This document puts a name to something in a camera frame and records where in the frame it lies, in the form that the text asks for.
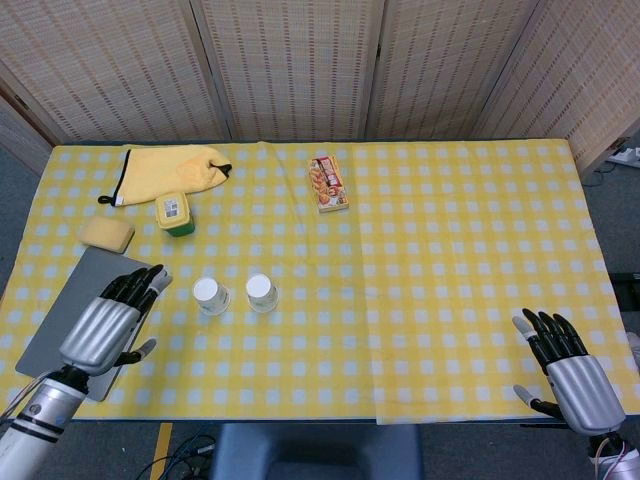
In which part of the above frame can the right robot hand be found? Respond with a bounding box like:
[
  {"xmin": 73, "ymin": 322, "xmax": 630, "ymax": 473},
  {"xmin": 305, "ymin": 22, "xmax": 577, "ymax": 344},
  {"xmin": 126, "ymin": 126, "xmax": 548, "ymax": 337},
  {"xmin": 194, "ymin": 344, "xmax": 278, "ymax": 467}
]
[{"xmin": 512, "ymin": 308, "xmax": 626, "ymax": 437}]

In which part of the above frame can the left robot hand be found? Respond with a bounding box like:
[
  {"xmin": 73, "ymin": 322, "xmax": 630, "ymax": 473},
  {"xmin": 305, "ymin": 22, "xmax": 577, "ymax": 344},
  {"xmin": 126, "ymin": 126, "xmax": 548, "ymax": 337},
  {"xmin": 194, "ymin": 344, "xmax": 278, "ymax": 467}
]
[{"xmin": 58, "ymin": 264, "xmax": 174, "ymax": 377}]

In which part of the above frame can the white paper cup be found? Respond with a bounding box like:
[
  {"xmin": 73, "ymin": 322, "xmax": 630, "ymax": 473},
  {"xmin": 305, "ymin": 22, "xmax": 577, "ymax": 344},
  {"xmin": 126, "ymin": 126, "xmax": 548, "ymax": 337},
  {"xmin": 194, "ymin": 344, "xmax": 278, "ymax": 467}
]
[
  {"xmin": 245, "ymin": 273, "xmax": 280, "ymax": 315},
  {"xmin": 193, "ymin": 276, "xmax": 233, "ymax": 317}
]

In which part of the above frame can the grey laptop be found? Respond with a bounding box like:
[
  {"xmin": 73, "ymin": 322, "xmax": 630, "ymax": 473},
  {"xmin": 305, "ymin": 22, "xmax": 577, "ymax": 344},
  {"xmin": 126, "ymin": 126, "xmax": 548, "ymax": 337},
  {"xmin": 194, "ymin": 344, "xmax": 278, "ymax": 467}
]
[{"xmin": 14, "ymin": 248, "xmax": 169, "ymax": 403}]

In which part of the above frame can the yellow sponge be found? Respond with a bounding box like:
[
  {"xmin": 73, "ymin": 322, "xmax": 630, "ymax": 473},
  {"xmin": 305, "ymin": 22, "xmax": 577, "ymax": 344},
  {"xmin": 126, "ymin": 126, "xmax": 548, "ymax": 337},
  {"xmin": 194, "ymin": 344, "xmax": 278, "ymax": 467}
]
[{"xmin": 78, "ymin": 215, "xmax": 136, "ymax": 253}]

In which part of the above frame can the yellow floor tape strip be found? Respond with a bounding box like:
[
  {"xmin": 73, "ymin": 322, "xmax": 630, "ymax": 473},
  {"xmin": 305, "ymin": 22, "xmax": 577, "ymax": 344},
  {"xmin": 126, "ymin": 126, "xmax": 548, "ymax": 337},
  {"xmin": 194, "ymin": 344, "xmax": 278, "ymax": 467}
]
[{"xmin": 148, "ymin": 422, "xmax": 174, "ymax": 480}]

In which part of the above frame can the green container with yellow lid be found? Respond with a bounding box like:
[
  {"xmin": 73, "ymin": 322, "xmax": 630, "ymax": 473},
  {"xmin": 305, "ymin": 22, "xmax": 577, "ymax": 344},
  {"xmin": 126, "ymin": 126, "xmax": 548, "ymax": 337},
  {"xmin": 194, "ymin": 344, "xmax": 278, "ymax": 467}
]
[{"xmin": 154, "ymin": 192, "xmax": 196, "ymax": 239}]

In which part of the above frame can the yellow cloth with black trim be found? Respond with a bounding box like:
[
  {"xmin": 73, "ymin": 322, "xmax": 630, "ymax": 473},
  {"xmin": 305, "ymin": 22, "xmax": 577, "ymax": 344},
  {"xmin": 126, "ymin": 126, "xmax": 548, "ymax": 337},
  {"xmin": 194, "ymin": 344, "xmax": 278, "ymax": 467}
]
[{"xmin": 97, "ymin": 144, "xmax": 234, "ymax": 207}]

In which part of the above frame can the yellow white checkered tablecloth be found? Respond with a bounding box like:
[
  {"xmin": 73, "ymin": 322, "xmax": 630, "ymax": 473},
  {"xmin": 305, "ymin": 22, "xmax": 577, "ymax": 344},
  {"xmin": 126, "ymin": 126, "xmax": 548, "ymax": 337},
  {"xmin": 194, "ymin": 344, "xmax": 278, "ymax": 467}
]
[
  {"xmin": 0, "ymin": 141, "xmax": 381, "ymax": 422},
  {"xmin": 352, "ymin": 139, "xmax": 632, "ymax": 426}
]

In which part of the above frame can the woven folding screen panel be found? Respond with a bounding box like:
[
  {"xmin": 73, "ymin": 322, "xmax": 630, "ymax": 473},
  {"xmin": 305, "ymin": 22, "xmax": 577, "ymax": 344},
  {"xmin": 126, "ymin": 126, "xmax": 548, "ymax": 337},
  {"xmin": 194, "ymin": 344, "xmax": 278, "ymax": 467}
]
[
  {"xmin": 367, "ymin": 0, "xmax": 544, "ymax": 141},
  {"xmin": 0, "ymin": 0, "xmax": 232, "ymax": 145},
  {"xmin": 0, "ymin": 82, "xmax": 56, "ymax": 177},
  {"xmin": 189, "ymin": 0, "xmax": 386, "ymax": 143},
  {"xmin": 567, "ymin": 37, "xmax": 640, "ymax": 177},
  {"xmin": 474, "ymin": 0, "xmax": 640, "ymax": 142}
]

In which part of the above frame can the white power strip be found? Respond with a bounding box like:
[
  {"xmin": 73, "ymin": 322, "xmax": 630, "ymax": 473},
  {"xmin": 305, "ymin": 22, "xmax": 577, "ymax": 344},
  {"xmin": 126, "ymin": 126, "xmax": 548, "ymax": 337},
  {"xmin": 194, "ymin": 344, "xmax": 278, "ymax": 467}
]
[{"xmin": 609, "ymin": 144, "xmax": 640, "ymax": 169}]

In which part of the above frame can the blue grey robot torso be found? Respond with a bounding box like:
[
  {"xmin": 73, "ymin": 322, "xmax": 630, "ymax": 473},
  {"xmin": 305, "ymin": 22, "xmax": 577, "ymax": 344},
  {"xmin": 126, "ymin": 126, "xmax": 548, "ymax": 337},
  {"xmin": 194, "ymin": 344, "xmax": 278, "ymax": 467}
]
[{"xmin": 209, "ymin": 423, "xmax": 424, "ymax": 480}]

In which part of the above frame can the orange snack box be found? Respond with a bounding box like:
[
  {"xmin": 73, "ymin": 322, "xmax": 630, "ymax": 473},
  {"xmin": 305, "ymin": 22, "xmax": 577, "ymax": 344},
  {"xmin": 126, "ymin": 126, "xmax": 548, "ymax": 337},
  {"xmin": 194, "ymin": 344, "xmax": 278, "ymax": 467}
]
[{"xmin": 309, "ymin": 154, "xmax": 351, "ymax": 216}]

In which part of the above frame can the black floor cable bundle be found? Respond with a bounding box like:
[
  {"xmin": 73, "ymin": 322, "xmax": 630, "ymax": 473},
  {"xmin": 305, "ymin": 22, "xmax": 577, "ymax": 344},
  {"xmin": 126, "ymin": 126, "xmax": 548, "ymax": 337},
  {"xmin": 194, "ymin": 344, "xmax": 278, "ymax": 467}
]
[{"xmin": 134, "ymin": 432, "xmax": 220, "ymax": 480}]

